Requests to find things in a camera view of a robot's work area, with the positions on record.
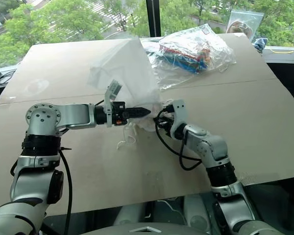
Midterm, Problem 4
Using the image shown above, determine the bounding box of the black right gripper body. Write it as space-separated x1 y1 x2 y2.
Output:
157 116 174 131

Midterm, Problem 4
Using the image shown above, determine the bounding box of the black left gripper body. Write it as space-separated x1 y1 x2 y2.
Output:
111 100 131 126

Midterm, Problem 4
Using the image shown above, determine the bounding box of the white drawstring bag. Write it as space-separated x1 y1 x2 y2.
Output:
86 36 163 150

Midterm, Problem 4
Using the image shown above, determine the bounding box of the clear plastic bag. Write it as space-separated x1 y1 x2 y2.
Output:
141 23 237 90

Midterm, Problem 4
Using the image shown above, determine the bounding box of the clear zip bag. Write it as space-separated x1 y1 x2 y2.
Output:
226 9 264 43

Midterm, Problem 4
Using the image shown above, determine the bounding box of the silver robot torso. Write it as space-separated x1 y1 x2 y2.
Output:
81 221 238 235

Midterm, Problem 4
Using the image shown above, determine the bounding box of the blue patterned cloth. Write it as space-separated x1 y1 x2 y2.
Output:
253 37 269 52

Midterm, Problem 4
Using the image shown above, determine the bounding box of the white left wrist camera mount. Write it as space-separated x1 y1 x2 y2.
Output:
103 79 123 128

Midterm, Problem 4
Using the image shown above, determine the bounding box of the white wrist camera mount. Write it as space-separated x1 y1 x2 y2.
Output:
170 99 187 138
103 79 123 128

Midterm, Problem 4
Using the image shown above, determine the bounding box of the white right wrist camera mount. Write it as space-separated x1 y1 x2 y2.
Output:
170 99 187 138

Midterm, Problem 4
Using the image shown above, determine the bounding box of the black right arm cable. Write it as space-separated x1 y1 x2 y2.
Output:
154 109 202 171

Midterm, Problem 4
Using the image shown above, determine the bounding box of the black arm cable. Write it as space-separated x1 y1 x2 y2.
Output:
154 109 202 171
58 148 73 232

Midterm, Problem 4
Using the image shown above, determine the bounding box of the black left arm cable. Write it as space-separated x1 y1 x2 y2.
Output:
58 148 73 232

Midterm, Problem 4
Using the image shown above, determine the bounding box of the black window frame post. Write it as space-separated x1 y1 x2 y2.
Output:
146 0 162 38

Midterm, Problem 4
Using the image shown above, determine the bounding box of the black cables bundle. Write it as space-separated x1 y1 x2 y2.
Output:
0 70 17 87

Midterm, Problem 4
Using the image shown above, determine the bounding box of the yellow cord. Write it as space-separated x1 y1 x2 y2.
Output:
271 48 294 55

